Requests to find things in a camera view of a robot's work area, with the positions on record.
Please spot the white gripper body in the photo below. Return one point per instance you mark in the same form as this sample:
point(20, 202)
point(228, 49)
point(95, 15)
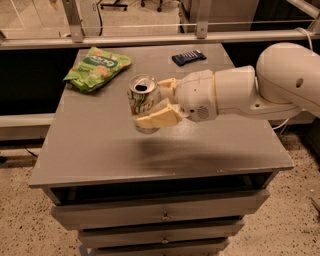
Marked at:
point(196, 94)

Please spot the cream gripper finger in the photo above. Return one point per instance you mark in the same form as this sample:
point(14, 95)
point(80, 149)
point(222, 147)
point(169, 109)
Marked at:
point(168, 89)
point(162, 115)

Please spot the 7up soda can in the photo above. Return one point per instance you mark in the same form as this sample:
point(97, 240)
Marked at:
point(143, 94)

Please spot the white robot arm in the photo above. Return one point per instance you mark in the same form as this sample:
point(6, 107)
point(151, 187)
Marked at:
point(284, 82)

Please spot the green rice chip bag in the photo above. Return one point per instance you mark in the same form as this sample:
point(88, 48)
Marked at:
point(96, 69)

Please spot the blue snack bar wrapper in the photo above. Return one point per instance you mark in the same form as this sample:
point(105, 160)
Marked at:
point(188, 57)

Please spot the grey drawer cabinet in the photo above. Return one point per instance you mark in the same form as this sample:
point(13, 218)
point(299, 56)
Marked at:
point(93, 154)

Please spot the black office chair base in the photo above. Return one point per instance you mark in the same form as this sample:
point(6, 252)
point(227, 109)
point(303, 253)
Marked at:
point(115, 4)

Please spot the bottom grey drawer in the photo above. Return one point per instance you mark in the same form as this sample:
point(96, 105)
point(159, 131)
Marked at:
point(194, 247)

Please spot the grey drawer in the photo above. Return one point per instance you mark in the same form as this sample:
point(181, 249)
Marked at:
point(159, 210)
point(159, 234)
point(194, 247)

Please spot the middle grey drawer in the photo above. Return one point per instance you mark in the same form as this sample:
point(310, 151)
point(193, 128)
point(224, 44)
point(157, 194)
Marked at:
point(159, 234)

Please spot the top grey drawer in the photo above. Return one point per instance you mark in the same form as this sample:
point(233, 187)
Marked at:
point(159, 210)

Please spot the metal railing frame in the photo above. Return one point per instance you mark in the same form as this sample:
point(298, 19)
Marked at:
point(50, 24)

